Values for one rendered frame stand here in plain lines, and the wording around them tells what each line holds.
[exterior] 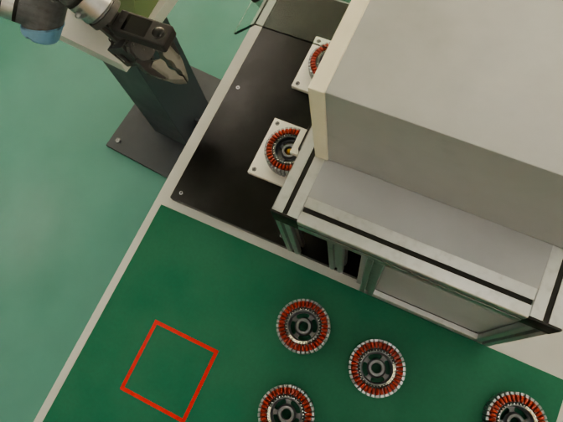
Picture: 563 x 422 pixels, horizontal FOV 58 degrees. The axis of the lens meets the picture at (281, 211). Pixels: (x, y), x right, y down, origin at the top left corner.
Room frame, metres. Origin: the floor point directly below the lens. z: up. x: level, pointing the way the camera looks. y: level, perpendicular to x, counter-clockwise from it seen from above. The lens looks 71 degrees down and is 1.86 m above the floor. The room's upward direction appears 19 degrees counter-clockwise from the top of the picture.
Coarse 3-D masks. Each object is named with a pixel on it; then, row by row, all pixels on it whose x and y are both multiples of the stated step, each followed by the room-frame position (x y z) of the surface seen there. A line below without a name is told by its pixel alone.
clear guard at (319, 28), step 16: (272, 0) 0.68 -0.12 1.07; (288, 0) 0.67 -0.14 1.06; (304, 0) 0.65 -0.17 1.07; (320, 0) 0.64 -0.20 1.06; (336, 0) 0.63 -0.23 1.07; (256, 16) 0.66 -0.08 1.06; (272, 16) 0.64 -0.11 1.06; (288, 16) 0.63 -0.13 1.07; (304, 16) 0.62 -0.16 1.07; (320, 16) 0.61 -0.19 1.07; (336, 16) 0.60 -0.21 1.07; (288, 32) 0.60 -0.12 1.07; (304, 32) 0.59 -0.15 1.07; (320, 32) 0.57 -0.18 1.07
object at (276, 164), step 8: (296, 128) 0.53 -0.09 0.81; (272, 136) 0.53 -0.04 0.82; (280, 136) 0.53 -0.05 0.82; (288, 136) 0.52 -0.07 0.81; (296, 136) 0.51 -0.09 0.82; (272, 144) 0.51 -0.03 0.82; (280, 144) 0.52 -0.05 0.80; (288, 144) 0.50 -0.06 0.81; (264, 152) 0.50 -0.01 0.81; (272, 152) 0.49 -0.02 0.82; (272, 160) 0.48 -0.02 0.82; (280, 160) 0.47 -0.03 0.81; (288, 160) 0.47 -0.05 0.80; (272, 168) 0.46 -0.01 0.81; (280, 168) 0.45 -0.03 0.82; (288, 168) 0.45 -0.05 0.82
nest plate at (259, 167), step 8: (280, 120) 0.58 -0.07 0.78; (272, 128) 0.57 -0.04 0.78; (280, 128) 0.56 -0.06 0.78; (288, 128) 0.56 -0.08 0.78; (264, 144) 0.54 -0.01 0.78; (280, 152) 0.50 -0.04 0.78; (256, 160) 0.51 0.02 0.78; (264, 160) 0.50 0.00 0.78; (256, 168) 0.49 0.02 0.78; (264, 168) 0.48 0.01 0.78; (256, 176) 0.47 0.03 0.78; (264, 176) 0.46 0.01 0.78; (272, 176) 0.46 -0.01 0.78; (280, 176) 0.45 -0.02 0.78; (280, 184) 0.43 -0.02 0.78
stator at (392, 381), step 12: (360, 348) 0.04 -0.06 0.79; (372, 348) 0.03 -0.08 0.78; (384, 348) 0.02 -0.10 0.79; (396, 348) 0.01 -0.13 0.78; (360, 360) 0.01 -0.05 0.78; (372, 360) 0.01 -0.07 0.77; (384, 360) 0.00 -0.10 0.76; (396, 360) -0.01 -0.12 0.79; (360, 372) -0.01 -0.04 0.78; (372, 372) -0.01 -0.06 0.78; (384, 372) -0.02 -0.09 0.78; (396, 372) -0.03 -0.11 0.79; (360, 384) -0.03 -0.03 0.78; (372, 384) -0.04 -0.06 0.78; (384, 384) -0.04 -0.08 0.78; (396, 384) -0.05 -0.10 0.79; (372, 396) -0.06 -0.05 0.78; (384, 396) -0.06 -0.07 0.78
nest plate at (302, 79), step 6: (312, 48) 0.74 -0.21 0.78; (306, 60) 0.71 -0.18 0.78; (306, 66) 0.70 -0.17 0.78; (300, 72) 0.69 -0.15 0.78; (306, 72) 0.68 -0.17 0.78; (300, 78) 0.67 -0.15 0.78; (306, 78) 0.67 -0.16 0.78; (294, 84) 0.66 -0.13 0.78; (300, 84) 0.66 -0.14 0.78; (306, 84) 0.65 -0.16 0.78; (300, 90) 0.65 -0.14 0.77; (306, 90) 0.64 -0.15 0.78
